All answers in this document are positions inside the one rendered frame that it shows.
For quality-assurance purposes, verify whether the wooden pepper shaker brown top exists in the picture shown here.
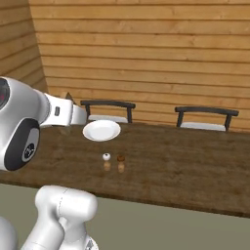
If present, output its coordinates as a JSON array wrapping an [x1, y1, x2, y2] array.
[[116, 153, 127, 175]]

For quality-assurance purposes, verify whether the wooden salt shaker white top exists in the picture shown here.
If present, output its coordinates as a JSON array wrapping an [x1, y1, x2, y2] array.
[[102, 152, 112, 173]]

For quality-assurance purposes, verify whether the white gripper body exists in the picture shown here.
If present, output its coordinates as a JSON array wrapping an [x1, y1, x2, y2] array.
[[71, 104, 89, 127]]

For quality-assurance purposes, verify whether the black chair with white seat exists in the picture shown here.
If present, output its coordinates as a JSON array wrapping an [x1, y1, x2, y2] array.
[[80, 99, 137, 125], [174, 105, 240, 133]]

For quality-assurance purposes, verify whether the white round plate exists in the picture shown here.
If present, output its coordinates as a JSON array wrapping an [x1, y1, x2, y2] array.
[[82, 119, 122, 143]]

